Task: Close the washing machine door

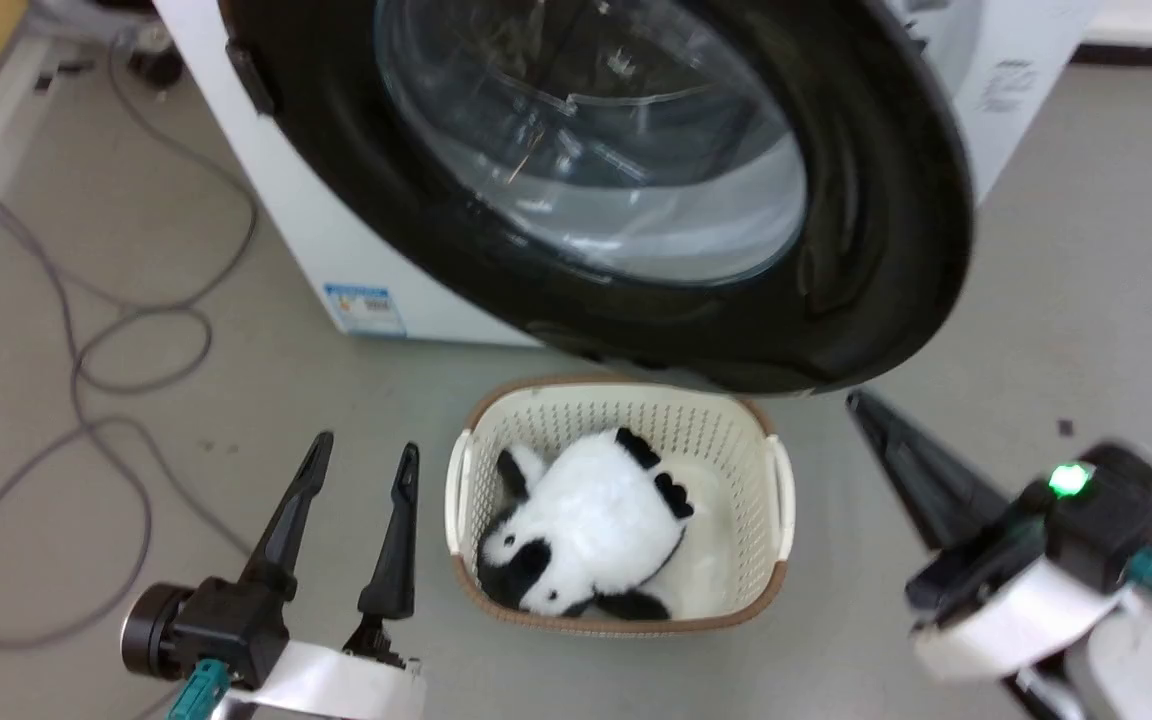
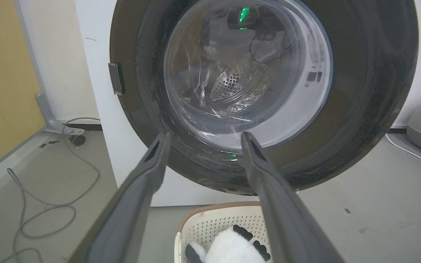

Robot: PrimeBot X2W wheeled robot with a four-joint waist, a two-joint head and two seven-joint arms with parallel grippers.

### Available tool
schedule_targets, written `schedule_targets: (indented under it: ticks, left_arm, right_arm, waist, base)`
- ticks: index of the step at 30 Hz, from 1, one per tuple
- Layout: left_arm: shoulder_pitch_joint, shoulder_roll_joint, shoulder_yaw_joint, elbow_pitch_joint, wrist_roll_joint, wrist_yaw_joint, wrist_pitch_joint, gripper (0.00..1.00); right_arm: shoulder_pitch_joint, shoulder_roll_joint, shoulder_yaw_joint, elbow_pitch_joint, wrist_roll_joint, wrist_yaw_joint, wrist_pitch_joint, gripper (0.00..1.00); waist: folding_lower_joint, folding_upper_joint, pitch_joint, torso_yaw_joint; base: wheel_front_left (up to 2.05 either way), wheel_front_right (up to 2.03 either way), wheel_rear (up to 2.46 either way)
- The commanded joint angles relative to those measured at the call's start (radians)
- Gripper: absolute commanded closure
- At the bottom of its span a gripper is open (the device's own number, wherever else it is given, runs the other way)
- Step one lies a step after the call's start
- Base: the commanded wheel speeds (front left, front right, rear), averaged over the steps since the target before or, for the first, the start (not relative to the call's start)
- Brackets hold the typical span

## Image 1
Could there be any black white panda plush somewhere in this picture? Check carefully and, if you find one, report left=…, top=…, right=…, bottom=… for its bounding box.
left=476, top=427, right=697, bottom=621

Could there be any blue white energy label sticker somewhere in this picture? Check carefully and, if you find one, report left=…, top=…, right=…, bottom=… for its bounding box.
left=323, top=282, right=408, bottom=339

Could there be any black round washing machine door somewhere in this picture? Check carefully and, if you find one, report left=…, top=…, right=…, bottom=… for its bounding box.
left=219, top=0, right=977, bottom=398

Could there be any grey floor cable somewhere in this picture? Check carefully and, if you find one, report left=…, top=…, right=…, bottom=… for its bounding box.
left=0, top=192, right=255, bottom=561
left=0, top=35, right=263, bottom=651

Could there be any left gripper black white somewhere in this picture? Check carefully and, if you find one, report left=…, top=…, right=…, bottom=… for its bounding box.
left=120, top=431, right=429, bottom=720

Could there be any white washing machine body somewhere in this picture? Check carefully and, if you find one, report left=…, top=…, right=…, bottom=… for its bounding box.
left=151, top=0, right=1107, bottom=351

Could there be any cream plastic laundry basket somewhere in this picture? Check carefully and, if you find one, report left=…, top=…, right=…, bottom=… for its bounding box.
left=443, top=375, right=798, bottom=639

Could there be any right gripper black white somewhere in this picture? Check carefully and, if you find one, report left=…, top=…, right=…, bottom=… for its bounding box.
left=845, top=388, right=1152, bottom=685

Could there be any teal left gripper cable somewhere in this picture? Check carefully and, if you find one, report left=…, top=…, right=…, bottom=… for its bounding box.
left=166, top=658, right=233, bottom=720

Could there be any black floor object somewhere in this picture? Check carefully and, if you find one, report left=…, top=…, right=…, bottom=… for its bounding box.
left=126, top=28, right=187, bottom=89

